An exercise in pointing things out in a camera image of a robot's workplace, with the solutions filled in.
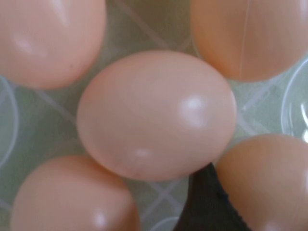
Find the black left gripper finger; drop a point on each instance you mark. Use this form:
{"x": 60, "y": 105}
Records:
{"x": 209, "y": 204}

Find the tan plastic egg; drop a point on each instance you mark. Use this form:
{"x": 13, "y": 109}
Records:
{"x": 272, "y": 180}
{"x": 252, "y": 36}
{"x": 48, "y": 36}
{"x": 72, "y": 197}
{"x": 149, "y": 115}

